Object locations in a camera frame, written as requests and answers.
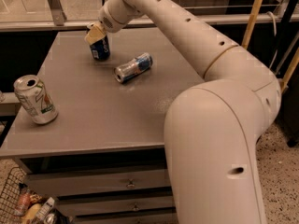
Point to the silver blue red bull can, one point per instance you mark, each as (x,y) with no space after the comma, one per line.
(135,67)

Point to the grey top drawer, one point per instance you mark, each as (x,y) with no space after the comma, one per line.
(98,181)

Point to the grey middle drawer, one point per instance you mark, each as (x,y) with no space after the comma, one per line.
(138,200)

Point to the orange snack bottle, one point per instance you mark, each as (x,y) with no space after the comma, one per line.
(23,202)

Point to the grey metal railing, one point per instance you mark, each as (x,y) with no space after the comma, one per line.
(59,15)

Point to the yellow item in basket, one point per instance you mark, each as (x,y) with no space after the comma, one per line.
(30,214)

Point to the yellow wooden frame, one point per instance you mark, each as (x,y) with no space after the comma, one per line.
(278,37)

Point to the blue pepsi can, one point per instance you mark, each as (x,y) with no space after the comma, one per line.
(100,50)

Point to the white box in basket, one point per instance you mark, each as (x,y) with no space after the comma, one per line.
(44,211)

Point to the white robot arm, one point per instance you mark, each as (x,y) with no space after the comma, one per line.
(211,129)

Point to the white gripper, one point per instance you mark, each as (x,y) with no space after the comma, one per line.
(107,20)

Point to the grey bottom drawer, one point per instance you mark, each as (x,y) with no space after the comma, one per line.
(156,216)

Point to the grey drawer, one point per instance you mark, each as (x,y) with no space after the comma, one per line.
(156,216)
(98,181)
(138,200)

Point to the white green 7up can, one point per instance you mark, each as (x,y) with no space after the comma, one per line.
(34,98)

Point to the wire basket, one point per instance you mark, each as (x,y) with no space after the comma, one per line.
(10,194)

